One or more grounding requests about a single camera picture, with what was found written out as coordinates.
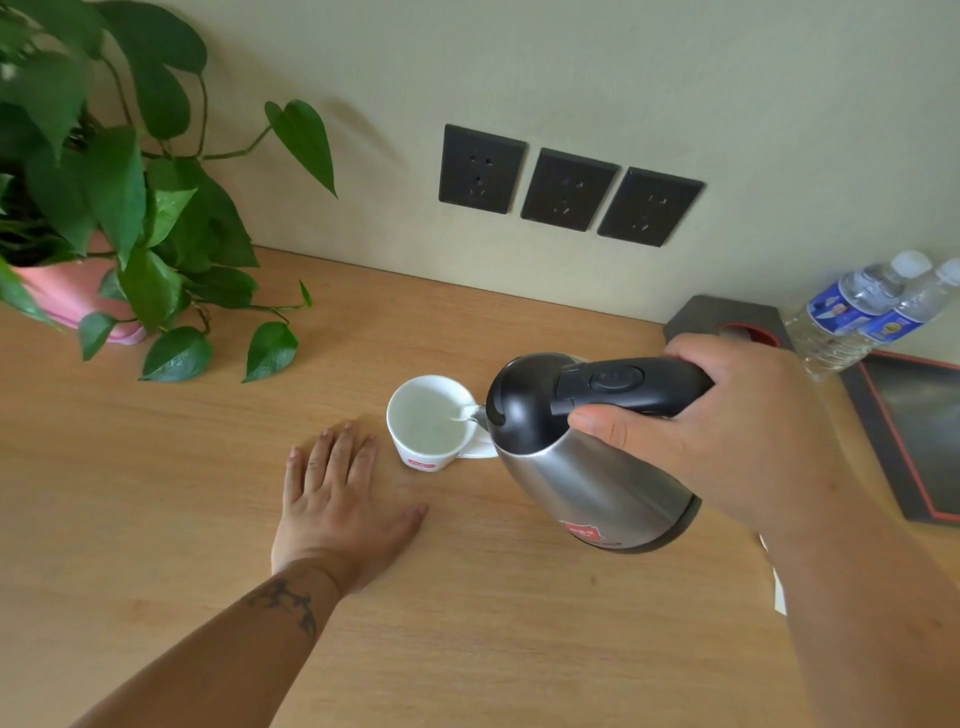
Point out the white ceramic cup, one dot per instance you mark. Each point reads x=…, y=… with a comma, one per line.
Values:
x=431, y=424

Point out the person's right thumb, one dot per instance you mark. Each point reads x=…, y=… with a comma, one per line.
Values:
x=619, y=427

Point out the person's left forearm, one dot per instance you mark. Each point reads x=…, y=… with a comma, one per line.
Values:
x=225, y=649

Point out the person's left thumb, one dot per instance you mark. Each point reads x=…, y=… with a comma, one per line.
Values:
x=405, y=523

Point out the clear plastic water bottle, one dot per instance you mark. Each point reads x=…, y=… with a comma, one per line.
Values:
x=900, y=311
x=847, y=311

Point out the pink plant pot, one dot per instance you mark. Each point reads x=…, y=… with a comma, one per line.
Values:
x=71, y=289

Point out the person's right forearm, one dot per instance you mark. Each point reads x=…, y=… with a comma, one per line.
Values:
x=870, y=622

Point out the steel electric kettle black lid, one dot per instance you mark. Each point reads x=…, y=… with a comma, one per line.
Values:
x=592, y=465

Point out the black tray red trim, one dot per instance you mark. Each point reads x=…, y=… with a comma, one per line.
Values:
x=911, y=435

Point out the person's right hand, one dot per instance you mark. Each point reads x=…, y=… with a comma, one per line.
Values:
x=739, y=442

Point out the black kettle base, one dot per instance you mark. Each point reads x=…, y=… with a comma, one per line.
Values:
x=724, y=319

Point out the person's left hand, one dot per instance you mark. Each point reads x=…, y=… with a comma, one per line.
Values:
x=337, y=517

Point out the black wall socket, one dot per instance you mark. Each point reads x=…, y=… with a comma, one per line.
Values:
x=481, y=169
x=568, y=190
x=649, y=208

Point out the person's left little finger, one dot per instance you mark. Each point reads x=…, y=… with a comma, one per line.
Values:
x=292, y=476

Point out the green leafy pothos plant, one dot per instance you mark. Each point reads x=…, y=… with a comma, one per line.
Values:
x=112, y=187

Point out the white paper card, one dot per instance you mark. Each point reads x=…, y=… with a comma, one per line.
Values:
x=776, y=585

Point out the person's left middle finger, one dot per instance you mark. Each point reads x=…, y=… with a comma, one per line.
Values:
x=339, y=454

